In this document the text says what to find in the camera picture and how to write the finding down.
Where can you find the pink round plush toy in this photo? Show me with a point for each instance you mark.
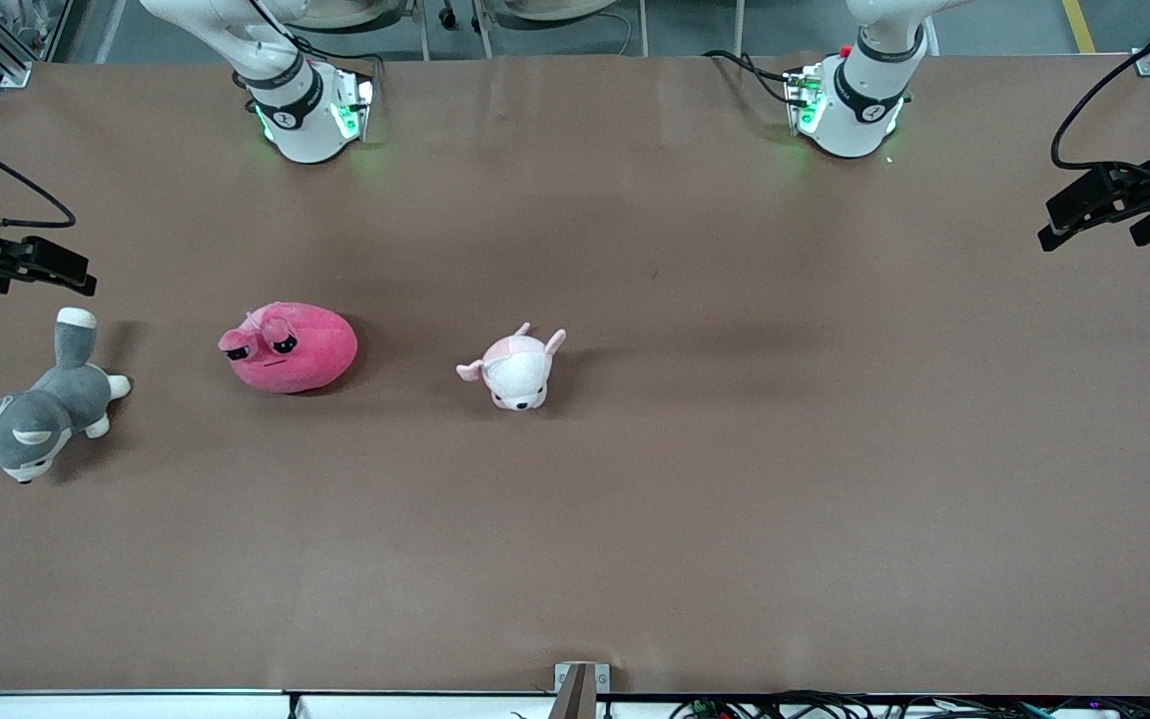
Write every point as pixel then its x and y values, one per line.
pixel 310 355

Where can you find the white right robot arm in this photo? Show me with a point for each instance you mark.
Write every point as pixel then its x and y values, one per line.
pixel 305 125

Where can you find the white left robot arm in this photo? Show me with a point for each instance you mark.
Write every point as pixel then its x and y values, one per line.
pixel 855 120

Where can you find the grey husky plush toy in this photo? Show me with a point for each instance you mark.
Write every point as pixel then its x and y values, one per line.
pixel 46 409

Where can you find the beige round stool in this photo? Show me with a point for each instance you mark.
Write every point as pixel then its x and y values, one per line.
pixel 355 15
pixel 555 8

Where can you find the paper table cover sheet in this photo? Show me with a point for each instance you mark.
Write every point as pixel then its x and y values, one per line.
pixel 735 499

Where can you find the black caster wheel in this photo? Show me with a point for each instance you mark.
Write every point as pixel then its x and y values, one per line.
pixel 447 16

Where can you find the pale pink white plush dog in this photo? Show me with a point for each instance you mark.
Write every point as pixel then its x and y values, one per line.
pixel 515 374

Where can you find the white table edge rail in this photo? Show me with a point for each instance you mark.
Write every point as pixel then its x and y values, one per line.
pixel 136 707

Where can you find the metal bracket with brown post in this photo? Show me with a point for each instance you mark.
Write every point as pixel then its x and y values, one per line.
pixel 580 694

